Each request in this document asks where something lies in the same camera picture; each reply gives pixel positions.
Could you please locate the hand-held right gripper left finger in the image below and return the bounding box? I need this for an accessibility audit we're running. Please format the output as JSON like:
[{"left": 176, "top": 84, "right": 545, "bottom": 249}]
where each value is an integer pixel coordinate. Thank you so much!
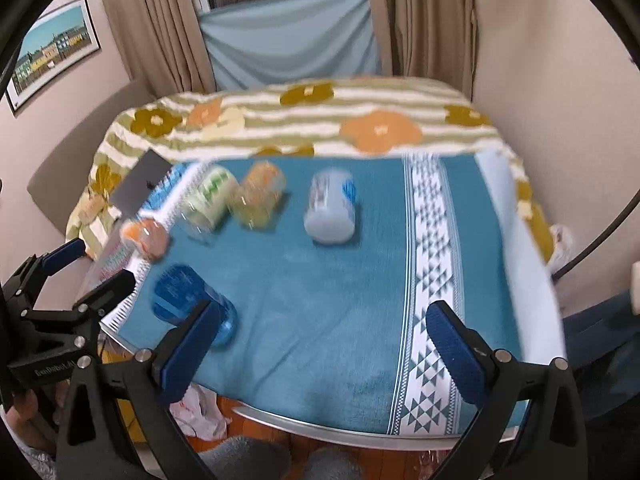
[{"left": 55, "top": 300, "right": 223, "bottom": 480}]

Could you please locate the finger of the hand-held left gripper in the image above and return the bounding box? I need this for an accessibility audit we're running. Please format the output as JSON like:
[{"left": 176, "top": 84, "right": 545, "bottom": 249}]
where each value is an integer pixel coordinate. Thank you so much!
[
  {"left": 74, "top": 270, "right": 137, "bottom": 357},
  {"left": 4, "top": 237, "right": 87, "bottom": 307}
]

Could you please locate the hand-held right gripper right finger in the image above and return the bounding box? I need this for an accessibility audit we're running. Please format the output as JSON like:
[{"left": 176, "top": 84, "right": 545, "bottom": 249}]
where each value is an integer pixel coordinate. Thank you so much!
[{"left": 424, "top": 301, "right": 589, "bottom": 480}]

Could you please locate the blue translucent cup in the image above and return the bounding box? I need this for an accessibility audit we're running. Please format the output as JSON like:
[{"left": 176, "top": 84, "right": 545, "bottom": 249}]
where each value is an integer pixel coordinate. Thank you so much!
[{"left": 152, "top": 264, "right": 238, "bottom": 348}]

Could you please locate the green patterned cup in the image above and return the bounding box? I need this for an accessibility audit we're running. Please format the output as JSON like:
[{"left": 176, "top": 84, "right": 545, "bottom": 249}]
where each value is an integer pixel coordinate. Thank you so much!
[{"left": 181, "top": 164, "right": 241, "bottom": 243}]

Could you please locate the yellow orange patterned cup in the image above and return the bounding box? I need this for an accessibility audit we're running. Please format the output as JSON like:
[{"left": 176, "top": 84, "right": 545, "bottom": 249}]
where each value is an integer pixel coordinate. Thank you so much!
[{"left": 229, "top": 160, "right": 288, "bottom": 231}]

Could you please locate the pale blue cup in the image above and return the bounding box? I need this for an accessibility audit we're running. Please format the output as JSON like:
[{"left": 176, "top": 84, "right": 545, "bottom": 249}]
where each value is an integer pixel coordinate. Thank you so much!
[{"left": 304, "top": 169, "right": 358, "bottom": 245}]

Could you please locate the person's left hand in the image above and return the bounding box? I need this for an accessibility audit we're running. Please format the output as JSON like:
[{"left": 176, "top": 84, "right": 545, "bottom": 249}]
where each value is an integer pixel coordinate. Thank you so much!
[{"left": 0, "top": 385, "right": 56, "bottom": 456}]

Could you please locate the white plastic bag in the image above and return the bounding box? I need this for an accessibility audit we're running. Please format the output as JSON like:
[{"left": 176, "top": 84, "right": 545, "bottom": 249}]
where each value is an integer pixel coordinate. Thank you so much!
[{"left": 170, "top": 382, "right": 233, "bottom": 438}]

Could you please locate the beige sofa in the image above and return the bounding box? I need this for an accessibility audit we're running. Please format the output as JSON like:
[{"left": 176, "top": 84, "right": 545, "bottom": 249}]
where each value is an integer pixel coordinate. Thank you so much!
[{"left": 27, "top": 77, "right": 156, "bottom": 241}]

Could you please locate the grey laptop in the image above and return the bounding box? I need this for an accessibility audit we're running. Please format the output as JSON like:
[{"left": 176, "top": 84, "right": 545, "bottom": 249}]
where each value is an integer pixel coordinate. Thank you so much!
[{"left": 109, "top": 149, "right": 173, "bottom": 216}]

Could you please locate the pale blue sheet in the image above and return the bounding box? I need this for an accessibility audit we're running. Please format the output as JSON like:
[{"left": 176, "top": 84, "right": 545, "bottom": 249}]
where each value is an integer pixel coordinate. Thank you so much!
[{"left": 474, "top": 150, "right": 567, "bottom": 363}]

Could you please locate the teal towel with white band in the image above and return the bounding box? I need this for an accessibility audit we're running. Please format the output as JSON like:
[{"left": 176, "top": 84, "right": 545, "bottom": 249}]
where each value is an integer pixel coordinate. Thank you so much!
[{"left": 100, "top": 152, "right": 531, "bottom": 437}]

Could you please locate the grey fuzzy slipper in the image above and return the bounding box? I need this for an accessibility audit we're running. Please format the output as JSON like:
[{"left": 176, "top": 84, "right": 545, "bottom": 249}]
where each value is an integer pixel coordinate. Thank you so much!
[
  {"left": 302, "top": 447, "right": 367, "bottom": 480},
  {"left": 200, "top": 435, "right": 292, "bottom": 480}
]

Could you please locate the dark blue cloth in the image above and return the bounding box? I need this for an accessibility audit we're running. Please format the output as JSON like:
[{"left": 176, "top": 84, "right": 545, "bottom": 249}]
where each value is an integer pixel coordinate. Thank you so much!
[{"left": 560, "top": 292, "right": 640, "bottom": 421}]

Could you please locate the small white object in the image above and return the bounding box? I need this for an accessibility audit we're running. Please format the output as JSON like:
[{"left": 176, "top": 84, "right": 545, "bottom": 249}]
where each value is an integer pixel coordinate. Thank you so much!
[{"left": 547, "top": 224, "right": 576, "bottom": 275}]

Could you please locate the beige curtain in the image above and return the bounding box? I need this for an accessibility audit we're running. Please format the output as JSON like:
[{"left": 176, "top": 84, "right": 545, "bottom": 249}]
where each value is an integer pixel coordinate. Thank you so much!
[
  {"left": 367, "top": 0, "right": 478, "bottom": 102},
  {"left": 95, "top": 0, "right": 217, "bottom": 100}
]

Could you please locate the floral striped blanket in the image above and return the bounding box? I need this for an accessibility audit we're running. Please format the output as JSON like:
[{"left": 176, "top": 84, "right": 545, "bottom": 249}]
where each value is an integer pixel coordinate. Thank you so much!
[{"left": 65, "top": 76, "right": 556, "bottom": 266}]

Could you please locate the light blue hanging cloth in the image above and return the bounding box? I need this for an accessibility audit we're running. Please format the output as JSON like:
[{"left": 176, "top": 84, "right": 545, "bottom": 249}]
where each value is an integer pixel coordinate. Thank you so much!
[{"left": 197, "top": 0, "right": 383, "bottom": 93}]

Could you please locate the black curved cable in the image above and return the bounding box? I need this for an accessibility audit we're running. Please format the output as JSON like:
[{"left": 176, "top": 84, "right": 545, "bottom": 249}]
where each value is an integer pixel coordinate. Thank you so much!
[{"left": 552, "top": 157, "right": 640, "bottom": 281}]

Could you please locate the framed wall poster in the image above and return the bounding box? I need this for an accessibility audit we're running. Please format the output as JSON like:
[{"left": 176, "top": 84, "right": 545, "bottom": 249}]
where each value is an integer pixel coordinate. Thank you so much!
[{"left": 0, "top": 0, "right": 103, "bottom": 117}]

